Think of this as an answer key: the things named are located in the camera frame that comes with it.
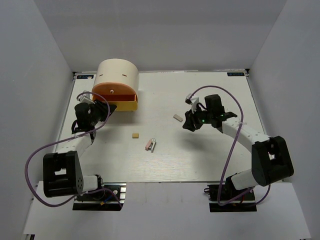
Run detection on small beige eraser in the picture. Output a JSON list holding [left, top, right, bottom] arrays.
[[132, 133, 139, 139]]

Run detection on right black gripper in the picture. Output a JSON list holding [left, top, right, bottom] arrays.
[[183, 103, 214, 132]]

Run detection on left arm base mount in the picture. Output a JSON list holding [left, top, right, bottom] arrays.
[[72, 182, 127, 212]]

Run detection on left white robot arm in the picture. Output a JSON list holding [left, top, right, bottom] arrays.
[[43, 100, 117, 200]]

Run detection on grey white eraser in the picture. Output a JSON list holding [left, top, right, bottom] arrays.
[[173, 114, 184, 123]]

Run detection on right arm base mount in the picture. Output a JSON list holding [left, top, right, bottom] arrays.
[[203, 183, 257, 213]]

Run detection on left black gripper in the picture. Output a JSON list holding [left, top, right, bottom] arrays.
[[90, 98, 118, 126]]

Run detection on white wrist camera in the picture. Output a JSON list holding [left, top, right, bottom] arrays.
[[76, 91, 95, 105], [185, 93, 199, 113]]

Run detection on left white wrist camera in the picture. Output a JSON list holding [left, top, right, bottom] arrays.
[[76, 91, 95, 105]]

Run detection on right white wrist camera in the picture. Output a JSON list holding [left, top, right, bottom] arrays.
[[185, 93, 199, 113]]

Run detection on orange organizer drawer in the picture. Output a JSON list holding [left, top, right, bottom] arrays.
[[92, 82, 137, 95]]

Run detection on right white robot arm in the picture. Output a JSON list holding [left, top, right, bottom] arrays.
[[182, 94, 294, 200]]

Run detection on cream cylindrical desk organizer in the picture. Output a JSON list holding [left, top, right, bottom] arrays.
[[93, 58, 140, 101]]

